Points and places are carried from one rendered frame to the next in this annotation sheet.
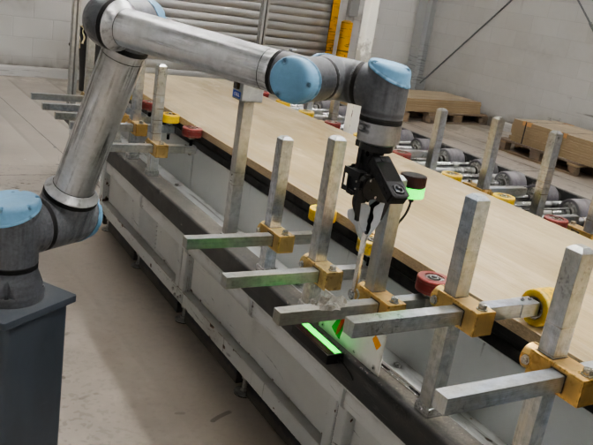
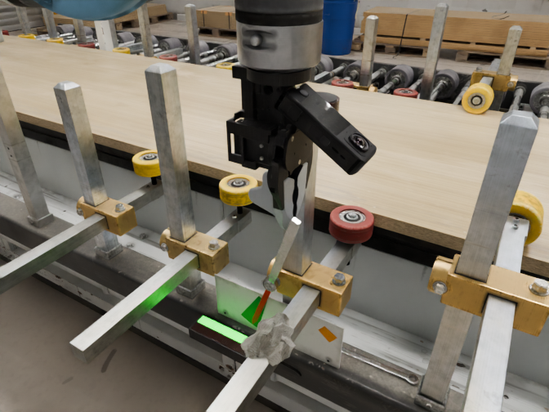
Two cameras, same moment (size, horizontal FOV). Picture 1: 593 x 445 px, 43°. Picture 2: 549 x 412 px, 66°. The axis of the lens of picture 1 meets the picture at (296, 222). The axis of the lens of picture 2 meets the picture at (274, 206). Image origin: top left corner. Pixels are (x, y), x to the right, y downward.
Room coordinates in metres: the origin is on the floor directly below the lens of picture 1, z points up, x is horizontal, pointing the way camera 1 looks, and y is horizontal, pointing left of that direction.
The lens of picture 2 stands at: (1.14, 0.08, 1.32)
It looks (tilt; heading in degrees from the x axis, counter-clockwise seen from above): 32 degrees down; 333
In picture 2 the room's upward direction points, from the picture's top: straight up
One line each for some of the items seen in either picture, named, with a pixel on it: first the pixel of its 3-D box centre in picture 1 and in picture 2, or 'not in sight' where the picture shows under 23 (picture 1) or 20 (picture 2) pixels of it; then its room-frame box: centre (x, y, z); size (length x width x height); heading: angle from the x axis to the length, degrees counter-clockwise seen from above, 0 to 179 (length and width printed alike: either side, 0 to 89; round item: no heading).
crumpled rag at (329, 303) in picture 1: (331, 299); (273, 333); (1.49, -0.10, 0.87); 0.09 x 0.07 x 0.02; 122
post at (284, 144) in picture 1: (273, 218); (94, 192); (2.02, 0.07, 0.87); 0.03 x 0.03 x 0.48; 32
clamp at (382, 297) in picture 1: (379, 302); (309, 280); (1.58, -0.22, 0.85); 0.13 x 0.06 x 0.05; 32
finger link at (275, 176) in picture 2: (362, 200); (281, 175); (1.53, -0.13, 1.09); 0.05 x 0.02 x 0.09; 122
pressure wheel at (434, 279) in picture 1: (430, 297); (349, 239); (1.64, -0.34, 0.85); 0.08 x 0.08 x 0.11
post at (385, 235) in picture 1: (377, 275); (297, 250); (1.60, -0.20, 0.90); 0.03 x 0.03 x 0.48; 32
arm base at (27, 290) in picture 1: (8, 276); not in sight; (1.82, 0.74, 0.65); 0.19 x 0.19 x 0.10
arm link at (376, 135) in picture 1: (377, 132); (278, 44); (1.55, -0.14, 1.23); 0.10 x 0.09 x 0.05; 122
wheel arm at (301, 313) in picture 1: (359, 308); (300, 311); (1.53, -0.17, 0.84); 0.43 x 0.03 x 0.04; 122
